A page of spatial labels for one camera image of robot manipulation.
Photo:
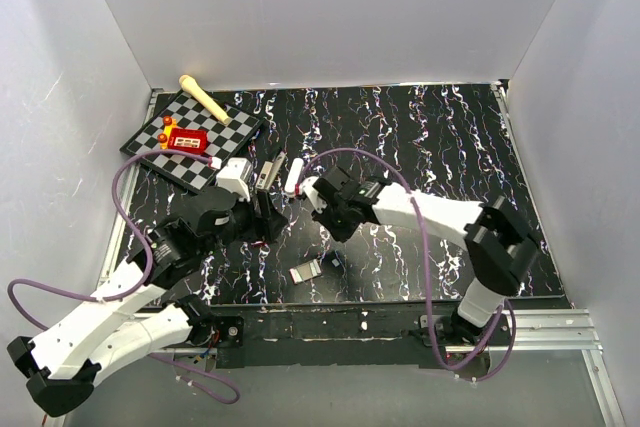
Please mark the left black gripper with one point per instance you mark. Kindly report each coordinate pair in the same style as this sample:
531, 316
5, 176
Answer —
266, 222

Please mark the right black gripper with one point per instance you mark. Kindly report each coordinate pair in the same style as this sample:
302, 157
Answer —
339, 234

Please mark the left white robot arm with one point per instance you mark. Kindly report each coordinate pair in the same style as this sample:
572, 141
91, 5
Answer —
65, 362

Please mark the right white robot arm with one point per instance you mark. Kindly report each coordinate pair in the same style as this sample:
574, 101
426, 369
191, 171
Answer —
500, 243

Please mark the open staple box tray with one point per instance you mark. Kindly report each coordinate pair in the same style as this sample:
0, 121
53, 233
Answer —
305, 272

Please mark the black white chessboard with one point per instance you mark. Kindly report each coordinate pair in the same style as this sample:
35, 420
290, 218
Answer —
190, 171

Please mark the red yellow toy bus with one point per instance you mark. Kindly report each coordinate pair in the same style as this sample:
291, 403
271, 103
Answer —
173, 137

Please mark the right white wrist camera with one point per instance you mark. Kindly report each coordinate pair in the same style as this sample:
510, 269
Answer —
308, 190

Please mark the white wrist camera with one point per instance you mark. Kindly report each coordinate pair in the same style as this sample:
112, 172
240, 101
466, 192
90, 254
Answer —
308, 190
234, 177

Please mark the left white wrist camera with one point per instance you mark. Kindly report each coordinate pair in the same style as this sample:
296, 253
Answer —
234, 177

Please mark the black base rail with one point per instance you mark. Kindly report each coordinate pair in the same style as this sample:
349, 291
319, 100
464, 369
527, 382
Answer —
345, 334

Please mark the right aluminium frame rail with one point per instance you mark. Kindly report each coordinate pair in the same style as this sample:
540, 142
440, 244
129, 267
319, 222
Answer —
555, 329

